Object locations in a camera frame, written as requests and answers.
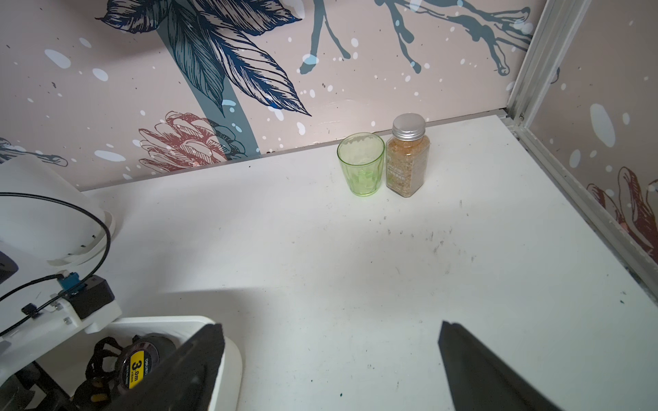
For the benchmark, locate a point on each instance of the black tape measure yellow label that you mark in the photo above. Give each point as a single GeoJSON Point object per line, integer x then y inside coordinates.
{"type": "Point", "coordinates": [114, 370]}

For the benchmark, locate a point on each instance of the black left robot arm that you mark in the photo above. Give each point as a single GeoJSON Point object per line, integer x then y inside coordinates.
{"type": "Point", "coordinates": [47, 219]}

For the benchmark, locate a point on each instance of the spice jar silver lid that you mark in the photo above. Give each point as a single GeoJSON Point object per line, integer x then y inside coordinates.
{"type": "Point", "coordinates": [407, 154]}

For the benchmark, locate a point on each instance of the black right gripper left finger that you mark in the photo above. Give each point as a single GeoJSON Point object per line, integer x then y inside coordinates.
{"type": "Point", "coordinates": [185, 380]}

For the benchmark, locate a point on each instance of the green glass cup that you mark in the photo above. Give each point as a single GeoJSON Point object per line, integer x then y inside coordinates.
{"type": "Point", "coordinates": [361, 158]}

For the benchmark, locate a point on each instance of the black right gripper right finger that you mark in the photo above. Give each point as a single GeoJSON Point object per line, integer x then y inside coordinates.
{"type": "Point", "coordinates": [479, 380]}

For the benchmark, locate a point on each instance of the white storage box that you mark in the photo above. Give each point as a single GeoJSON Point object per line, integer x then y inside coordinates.
{"type": "Point", "coordinates": [179, 329]}

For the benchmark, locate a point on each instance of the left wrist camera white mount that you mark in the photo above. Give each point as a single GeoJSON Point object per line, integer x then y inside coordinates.
{"type": "Point", "coordinates": [90, 309]}

